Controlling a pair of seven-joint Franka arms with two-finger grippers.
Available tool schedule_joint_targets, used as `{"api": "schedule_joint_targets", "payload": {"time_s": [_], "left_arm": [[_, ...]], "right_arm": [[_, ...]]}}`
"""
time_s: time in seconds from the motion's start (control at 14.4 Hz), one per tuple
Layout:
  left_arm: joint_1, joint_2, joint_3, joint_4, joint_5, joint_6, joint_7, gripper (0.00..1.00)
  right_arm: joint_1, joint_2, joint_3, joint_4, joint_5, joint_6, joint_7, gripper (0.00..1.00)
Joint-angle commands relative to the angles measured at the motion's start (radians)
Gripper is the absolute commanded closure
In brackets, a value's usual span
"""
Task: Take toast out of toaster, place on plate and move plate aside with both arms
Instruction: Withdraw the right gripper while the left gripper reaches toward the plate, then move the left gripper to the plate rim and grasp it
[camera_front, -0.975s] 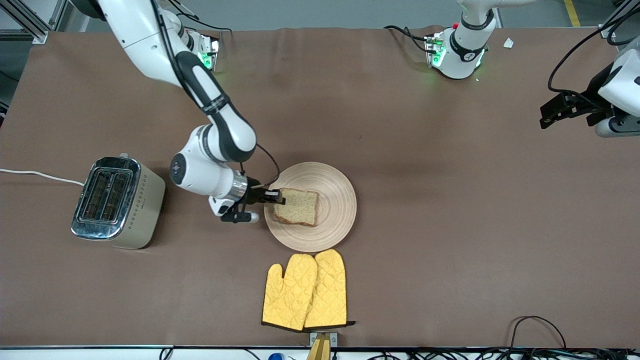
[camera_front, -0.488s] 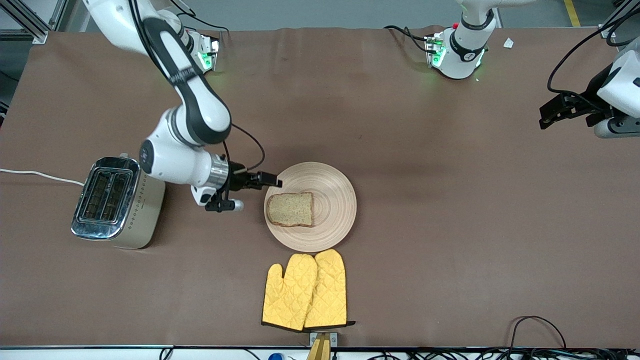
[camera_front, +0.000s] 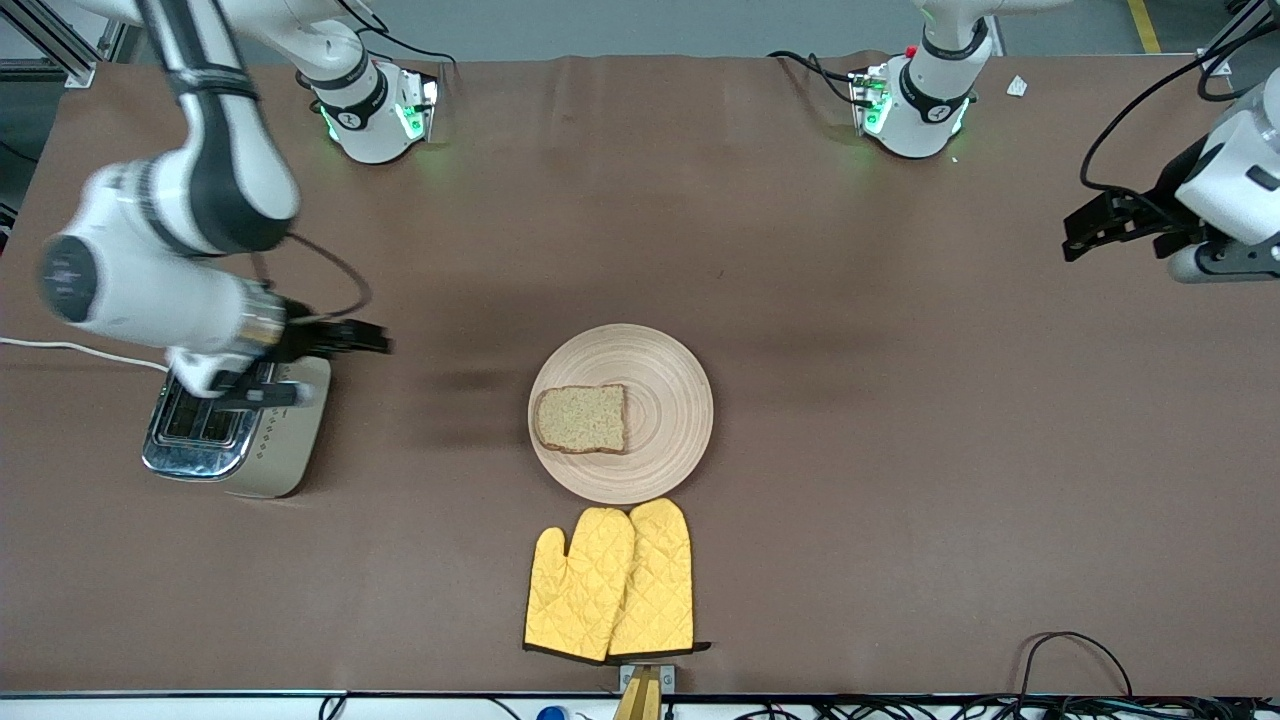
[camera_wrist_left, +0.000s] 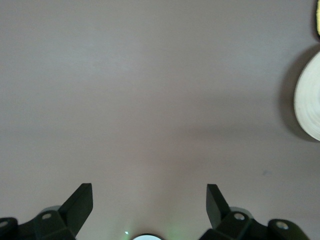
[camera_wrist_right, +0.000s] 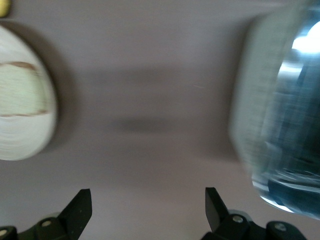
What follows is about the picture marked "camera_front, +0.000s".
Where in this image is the slice of brown toast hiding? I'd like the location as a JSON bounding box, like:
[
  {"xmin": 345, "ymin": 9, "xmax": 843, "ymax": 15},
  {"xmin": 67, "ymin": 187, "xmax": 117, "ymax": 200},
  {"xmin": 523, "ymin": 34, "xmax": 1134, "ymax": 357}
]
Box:
[{"xmin": 533, "ymin": 384, "xmax": 628, "ymax": 455}]

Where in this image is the black looped cable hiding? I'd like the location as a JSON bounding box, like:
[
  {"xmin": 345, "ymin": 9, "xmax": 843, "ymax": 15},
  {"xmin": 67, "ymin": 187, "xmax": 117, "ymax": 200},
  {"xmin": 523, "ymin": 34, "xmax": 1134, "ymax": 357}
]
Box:
[{"xmin": 1018, "ymin": 631, "xmax": 1134, "ymax": 701}]

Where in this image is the black right arm base cable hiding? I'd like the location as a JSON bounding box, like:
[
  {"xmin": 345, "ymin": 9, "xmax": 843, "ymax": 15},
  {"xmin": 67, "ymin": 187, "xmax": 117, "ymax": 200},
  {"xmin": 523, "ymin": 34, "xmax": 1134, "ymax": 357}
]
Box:
[{"xmin": 335, "ymin": 0, "xmax": 458, "ymax": 69}]

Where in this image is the black left arm base cable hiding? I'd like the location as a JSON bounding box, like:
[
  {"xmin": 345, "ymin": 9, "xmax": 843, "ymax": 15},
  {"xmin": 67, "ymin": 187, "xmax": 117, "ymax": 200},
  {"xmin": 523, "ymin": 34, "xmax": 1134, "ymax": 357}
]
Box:
[{"xmin": 768, "ymin": 50, "xmax": 863, "ymax": 106}]

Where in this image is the black arm base cable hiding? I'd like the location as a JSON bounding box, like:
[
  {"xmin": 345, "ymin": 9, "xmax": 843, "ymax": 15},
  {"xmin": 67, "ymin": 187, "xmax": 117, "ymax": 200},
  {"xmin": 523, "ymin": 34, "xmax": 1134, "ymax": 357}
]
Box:
[
  {"xmin": 335, "ymin": 0, "xmax": 458, "ymax": 69},
  {"xmin": 768, "ymin": 50, "xmax": 863, "ymax": 106}
]

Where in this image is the chrome two-slot toaster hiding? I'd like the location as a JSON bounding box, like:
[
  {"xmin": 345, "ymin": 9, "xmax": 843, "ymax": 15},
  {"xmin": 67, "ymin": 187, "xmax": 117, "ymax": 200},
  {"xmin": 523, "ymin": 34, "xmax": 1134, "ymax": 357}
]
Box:
[{"xmin": 141, "ymin": 355, "xmax": 332, "ymax": 499}]

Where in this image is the yellowish wooden strip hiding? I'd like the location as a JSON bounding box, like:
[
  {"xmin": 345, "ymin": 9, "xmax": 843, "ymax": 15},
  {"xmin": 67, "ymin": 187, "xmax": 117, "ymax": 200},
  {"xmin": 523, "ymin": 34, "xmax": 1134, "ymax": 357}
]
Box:
[{"xmin": 612, "ymin": 666, "xmax": 663, "ymax": 720}]

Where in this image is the white toaster power cable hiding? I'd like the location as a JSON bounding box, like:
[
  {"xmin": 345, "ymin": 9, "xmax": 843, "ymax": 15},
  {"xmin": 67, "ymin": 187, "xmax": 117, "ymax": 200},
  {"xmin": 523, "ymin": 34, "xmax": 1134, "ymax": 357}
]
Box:
[{"xmin": 0, "ymin": 338, "xmax": 169, "ymax": 373}]

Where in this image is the round light wooden plate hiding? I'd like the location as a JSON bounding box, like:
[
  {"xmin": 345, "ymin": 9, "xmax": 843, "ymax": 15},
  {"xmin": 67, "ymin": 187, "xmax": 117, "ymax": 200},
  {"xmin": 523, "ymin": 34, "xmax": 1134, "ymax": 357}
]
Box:
[{"xmin": 527, "ymin": 323, "xmax": 715, "ymax": 506}]

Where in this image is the aluminium frame profile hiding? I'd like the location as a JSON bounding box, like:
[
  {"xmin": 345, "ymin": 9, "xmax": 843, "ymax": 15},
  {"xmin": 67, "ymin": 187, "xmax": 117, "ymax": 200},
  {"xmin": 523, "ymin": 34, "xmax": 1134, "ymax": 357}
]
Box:
[{"xmin": 0, "ymin": 0, "xmax": 136, "ymax": 89}]

